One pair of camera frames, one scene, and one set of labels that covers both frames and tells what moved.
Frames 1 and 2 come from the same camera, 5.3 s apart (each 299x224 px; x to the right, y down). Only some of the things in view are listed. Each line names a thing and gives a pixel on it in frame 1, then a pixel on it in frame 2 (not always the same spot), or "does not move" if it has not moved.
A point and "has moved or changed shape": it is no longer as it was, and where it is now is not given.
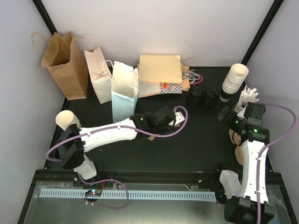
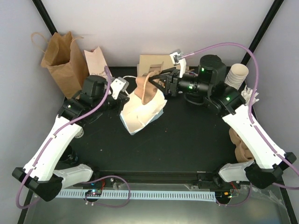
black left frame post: [46, 16] does not move
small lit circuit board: [94, 192] does not move
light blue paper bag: [125, 79] has moved or changed shape
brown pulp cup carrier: [151, 137] -> [145, 89]
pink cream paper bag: [100, 73] does not move
